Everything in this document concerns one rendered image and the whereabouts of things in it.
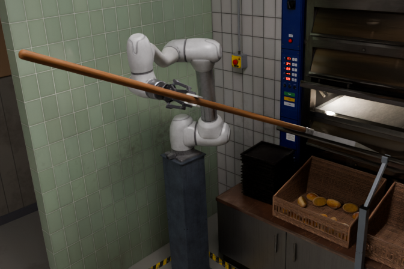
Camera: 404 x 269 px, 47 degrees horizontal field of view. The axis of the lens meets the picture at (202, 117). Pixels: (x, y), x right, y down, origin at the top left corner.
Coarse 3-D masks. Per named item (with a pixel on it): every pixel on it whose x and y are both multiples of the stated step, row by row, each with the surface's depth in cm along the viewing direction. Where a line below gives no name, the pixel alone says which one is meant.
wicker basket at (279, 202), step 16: (320, 160) 326; (304, 176) 327; (320, 176) 326; (336, 176) 318; (352, 176) 310; (288, 192) 316; (304, 192) 333; (320, 192) 326; (336, 192) 318; (352, 192) 310; (368, 192) 303; (272, 208) 308; (288, 208) 298; (304, 208) 288; (320, 208) 314; (304, 224) 292; (320, 224) 283; (336, 224) 274; (352, 224) 270; (336, 240) 280; (352, 240) 275
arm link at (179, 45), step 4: (172, 40) 263; (176, 40) 261; (180, 40) 259; (184, 40) 258; (168, 44) 256; (172, 44) 256; (176, 44) 256; (180, 44) 256; (184, 44) 256; (176, 48) 255; (180, 48) 256; (184, 48) 256; (180, 52) 256; (184, 52) 256; (180, 56) 257; (184, 56) 257; (180, 60) 259; (184, 60) 259
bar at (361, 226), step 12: (288, 132) 294; (300, 132) 289; (336, 144) 272; (372, 156) 258; (384, 156) 253; (384, 168) 253; (372, 192) 249; (360, 216) 248; (360, 228) 250; (360, 240) 253; (360, 252) 255; (360, 264) 257
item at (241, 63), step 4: (232, 56) 349; (236, 56) 347; (240, 56) 344; (244, 56) 346; (232, 60) 350; (240, 60) 345; (244, 60) 347; (232, 64) 352; (236, 64) 349; (240, 64) 346; (244, 64) 348
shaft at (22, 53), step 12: (36, 60) 138; (48, 60) 141; (60, 60) 144; (72, 72) 149; (84, 72) 151; (96, 72) 154; (120, 84) 163; (132, 84) 166; (144, 84) 170; (168, 96) 180; (180, 96) 184; (192, 96) 191; (216, 108) 202; (228, 108) 208; (264, 120) 230; (276, 120) 238
